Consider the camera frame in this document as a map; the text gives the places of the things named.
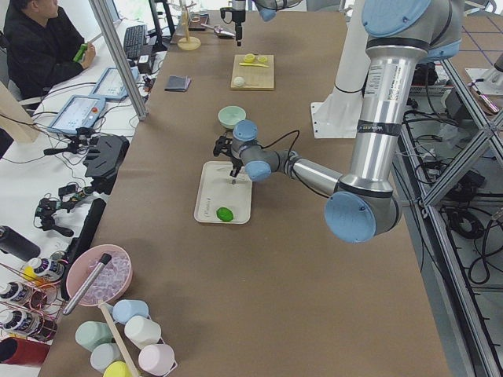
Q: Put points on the blue cup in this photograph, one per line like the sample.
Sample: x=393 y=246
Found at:
x=126 y=309

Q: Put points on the mint green bowl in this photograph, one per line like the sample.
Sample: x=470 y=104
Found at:
x=230 y=115

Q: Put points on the yellow cup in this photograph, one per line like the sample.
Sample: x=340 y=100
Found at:
x=117 y=369

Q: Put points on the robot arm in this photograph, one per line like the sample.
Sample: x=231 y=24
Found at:
x=268 y=8
x=361 y=203

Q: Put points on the metal tongs handle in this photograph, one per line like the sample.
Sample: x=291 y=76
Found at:
x=86 y=284

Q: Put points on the grey folded cloth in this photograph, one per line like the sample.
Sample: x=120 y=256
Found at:
x=176 y=83

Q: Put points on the seated person in black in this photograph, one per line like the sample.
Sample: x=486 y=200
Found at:
x=42 y=45

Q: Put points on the upper lemon slice stack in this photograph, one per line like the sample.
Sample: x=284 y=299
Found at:
x=249 y=58

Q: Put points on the wooden mug tree stand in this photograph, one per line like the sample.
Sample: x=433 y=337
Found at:
x=187 y=42

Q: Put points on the black tray on table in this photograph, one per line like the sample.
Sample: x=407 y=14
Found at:
x=198 y=24

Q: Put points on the pink cup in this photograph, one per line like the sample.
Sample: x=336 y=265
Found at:
x=157 y=359

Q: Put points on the yellow plastic knife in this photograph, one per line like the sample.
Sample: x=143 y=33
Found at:
x=258 y=65

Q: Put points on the metal scoop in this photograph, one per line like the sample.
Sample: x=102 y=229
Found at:
x=220 y=31

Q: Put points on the bamboo cutting board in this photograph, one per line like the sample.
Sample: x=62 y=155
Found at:
x=255 y=78

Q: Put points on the green lime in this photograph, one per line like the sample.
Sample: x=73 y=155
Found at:
x=224 y=214

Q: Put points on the green cup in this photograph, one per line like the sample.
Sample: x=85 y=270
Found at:
x=91 y=334

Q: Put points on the near teach pendant tablet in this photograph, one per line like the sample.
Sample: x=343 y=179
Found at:
x=79 y=112

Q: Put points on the teach pendant tablet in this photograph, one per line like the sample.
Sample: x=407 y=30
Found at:
x=110 y=86
x=79 y=112

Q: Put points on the black keyboard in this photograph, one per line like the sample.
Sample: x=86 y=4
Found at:
x=133 y=41

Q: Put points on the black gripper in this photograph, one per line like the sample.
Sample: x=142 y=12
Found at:
x=236 y=162
x=238 y=16

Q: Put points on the pink bowl with ice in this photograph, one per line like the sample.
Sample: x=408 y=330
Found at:
x=112 y=281

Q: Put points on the grey cup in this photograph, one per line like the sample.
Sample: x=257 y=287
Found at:
x=103 y=355

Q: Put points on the white cup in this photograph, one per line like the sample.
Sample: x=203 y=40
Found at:
x=142 y=331

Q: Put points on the aluminium frame post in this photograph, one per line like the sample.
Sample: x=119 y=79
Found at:
x=108 y=30

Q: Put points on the far teach pendant tablet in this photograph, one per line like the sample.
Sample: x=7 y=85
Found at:
x=110 y=86

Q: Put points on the beige rabbit tray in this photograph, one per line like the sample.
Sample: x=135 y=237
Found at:
x=218 y=189

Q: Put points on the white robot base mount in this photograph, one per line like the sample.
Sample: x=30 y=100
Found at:
x=337 y=116

